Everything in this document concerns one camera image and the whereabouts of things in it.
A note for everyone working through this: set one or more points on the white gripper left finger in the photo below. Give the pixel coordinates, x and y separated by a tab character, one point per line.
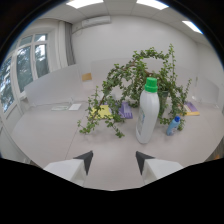
71	168

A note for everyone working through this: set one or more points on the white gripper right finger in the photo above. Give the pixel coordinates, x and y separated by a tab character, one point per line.
156	168

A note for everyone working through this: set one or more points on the small blue bottle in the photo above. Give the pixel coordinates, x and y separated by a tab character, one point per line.
173	126

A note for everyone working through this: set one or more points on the large white bottle green cap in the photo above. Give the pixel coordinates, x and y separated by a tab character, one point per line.
147	113

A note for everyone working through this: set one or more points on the green printed leaflet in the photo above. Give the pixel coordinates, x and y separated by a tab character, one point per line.
59	108

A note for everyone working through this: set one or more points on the white paper sheet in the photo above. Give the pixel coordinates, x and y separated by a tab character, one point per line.
75	106

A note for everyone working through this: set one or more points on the purple and yellow book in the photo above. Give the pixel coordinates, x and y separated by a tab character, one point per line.
191	109

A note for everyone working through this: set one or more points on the white desk divider panel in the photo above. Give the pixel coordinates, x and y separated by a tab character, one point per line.
53	86

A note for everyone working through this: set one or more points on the green potted plant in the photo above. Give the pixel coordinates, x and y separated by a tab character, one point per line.
140	83

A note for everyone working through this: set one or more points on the brown cardboard box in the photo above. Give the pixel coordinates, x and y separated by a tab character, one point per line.
87	77

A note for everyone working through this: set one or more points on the window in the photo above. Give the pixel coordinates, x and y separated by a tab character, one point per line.
23	68

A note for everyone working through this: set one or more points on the grey curtain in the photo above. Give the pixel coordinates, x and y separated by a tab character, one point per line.
69	43

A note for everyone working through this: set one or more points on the white air conditioner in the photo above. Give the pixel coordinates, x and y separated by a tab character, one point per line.
91	23

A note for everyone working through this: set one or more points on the ceiling light panel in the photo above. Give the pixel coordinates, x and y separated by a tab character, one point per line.
152	4
84	3
192	26

